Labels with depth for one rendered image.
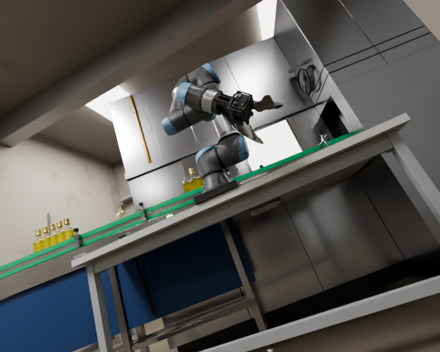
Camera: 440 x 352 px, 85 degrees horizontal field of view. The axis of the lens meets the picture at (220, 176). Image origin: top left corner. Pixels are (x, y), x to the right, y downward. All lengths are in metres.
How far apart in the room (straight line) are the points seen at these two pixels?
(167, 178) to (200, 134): 0.45
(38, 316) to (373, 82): 2.51
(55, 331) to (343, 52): 2.50
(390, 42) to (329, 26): 0.40
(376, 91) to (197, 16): 2.24
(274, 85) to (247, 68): 0.30
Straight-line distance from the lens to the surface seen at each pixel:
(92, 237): 1.80
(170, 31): 3.39
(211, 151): 1.15
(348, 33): 2.08
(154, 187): 1.97
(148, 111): 2.28
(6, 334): 2.16
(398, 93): 1.87
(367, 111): 1.74
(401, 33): 2.17
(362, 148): 1.10
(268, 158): 1.85
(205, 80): 1.27
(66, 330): 1.90
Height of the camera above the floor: 0.49
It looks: 19 degrees up
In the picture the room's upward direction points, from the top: 21 degrees counter-clockwise
